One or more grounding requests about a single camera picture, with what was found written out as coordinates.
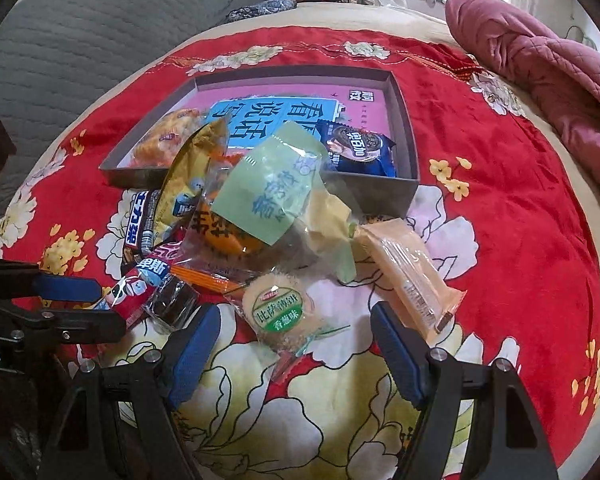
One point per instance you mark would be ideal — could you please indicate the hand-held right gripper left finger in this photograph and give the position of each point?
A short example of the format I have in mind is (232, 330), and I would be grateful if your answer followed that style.
(192, 355)

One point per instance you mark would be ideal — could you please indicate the puffed rice cracker packet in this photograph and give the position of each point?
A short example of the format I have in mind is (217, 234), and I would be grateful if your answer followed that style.
(165, 135)

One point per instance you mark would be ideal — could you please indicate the red floral blanket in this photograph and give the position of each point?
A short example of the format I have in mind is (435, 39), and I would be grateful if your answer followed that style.
(505, 210)

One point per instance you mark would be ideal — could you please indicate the pink and blue book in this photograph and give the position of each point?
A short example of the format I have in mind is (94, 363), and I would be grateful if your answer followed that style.
(305, 94)

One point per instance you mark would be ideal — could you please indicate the beige cracker packet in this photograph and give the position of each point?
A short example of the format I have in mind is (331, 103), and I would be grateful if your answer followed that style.
(410, 270)

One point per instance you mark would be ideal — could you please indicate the round biscuit packet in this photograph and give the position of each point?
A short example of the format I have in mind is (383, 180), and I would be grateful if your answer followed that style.
(280, 312)

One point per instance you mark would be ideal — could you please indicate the yellow wafer packet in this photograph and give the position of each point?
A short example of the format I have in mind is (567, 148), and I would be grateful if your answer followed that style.
(195, 170)

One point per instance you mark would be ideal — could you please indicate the dark chocolate bar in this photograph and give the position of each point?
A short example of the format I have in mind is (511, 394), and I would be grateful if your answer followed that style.
(142, 220)

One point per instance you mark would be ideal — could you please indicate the blue cookie packet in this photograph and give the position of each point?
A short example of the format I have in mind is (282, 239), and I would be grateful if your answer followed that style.
(360, 147)

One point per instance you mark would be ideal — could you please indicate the pink quilt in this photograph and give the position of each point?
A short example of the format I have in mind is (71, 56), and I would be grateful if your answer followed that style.
(530, 70)

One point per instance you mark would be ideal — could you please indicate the dark patterned cloth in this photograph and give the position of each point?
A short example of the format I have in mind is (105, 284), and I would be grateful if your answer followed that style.
(260, 9)

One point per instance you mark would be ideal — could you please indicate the orange snack packet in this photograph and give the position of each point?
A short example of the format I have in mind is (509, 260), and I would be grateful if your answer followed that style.
(215, 232)

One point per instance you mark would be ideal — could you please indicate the grey cardboard box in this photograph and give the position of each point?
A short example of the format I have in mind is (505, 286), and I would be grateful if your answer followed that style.
(380, 195)

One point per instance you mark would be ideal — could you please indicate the clear dark cake packet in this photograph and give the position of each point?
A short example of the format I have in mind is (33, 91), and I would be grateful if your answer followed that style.
(172, 300)

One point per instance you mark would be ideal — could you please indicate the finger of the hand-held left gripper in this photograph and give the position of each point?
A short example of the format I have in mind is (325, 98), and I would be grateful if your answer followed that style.
(67, 288)
(85, 327)

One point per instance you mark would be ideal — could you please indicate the grey quilted mattress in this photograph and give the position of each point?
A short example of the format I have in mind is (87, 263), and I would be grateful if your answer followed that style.
(80, 35)

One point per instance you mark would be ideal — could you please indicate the green label pastry packet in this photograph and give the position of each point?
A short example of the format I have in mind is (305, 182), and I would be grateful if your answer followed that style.
(265, 195)

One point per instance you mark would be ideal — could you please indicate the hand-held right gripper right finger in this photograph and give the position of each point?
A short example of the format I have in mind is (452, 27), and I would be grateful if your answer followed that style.
(397, 355)

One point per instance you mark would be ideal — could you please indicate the red cartoon candy packet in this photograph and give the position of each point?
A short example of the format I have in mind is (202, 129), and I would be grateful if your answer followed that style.
(130, 285)

